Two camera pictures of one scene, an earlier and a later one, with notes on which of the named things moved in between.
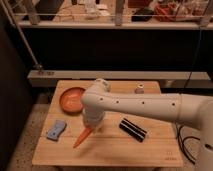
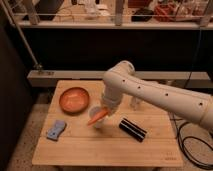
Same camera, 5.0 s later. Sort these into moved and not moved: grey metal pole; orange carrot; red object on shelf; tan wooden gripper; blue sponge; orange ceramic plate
Moved: orange carrot; tan wooden gripper
Not moved: blue sponge; orange ceramic plate; red object on shelf; grey metal pole
